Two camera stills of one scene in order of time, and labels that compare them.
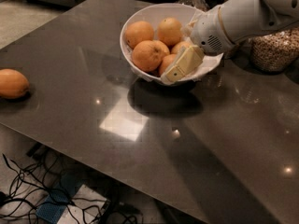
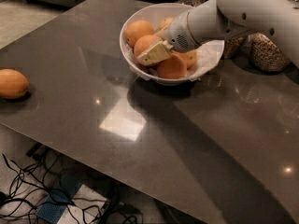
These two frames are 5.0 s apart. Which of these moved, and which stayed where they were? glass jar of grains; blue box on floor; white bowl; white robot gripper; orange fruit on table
Moved: white robot gripper
Stayed: orange fruit on table; blue box on floor; white bowl; glass jar of grains
